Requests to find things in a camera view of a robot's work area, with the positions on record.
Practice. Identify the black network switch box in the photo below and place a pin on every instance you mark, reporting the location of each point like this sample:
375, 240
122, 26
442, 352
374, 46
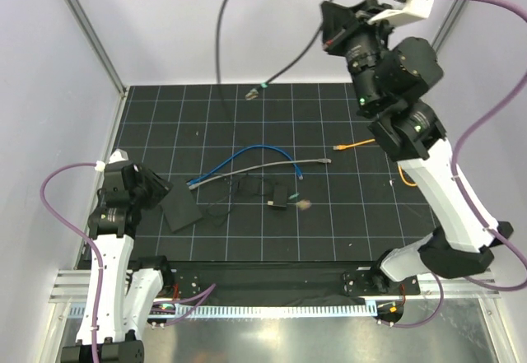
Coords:
179, 206

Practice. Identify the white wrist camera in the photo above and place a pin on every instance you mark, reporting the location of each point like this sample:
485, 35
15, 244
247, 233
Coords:
117, 160
409, 12

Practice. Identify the white slotted cable duct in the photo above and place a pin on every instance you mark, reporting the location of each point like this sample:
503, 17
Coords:
238, 312

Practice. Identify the aluminium frame post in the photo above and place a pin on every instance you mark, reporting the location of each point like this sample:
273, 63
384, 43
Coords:
97, 47
439, 27

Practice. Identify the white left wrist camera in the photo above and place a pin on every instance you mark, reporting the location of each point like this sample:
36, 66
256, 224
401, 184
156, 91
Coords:
117, 160

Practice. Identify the black power adapter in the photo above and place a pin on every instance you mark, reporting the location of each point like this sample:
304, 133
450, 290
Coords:
279, 197

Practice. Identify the left aluminium frame post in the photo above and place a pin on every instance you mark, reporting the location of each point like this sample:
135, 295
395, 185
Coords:
97, 47

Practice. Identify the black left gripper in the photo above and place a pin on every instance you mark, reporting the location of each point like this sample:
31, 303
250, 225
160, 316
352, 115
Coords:
160, 187

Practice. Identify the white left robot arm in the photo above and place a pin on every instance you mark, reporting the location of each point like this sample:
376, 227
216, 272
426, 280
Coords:
119, 299

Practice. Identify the right aluminium frame post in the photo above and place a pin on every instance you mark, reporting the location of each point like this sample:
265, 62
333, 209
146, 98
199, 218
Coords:
439, 27

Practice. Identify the black grid mat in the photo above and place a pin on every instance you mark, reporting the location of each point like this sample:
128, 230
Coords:
346, 198

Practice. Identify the aluminium front rail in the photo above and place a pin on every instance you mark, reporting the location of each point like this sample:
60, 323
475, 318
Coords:
71, 286

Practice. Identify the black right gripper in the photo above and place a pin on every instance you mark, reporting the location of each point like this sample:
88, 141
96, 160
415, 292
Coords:
342, 24

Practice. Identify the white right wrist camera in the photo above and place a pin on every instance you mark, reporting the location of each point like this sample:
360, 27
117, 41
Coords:
409, 12

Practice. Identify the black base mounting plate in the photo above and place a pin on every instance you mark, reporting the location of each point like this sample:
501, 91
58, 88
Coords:
278, 283

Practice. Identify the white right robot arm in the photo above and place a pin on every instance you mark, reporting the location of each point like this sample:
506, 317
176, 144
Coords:
390, 83

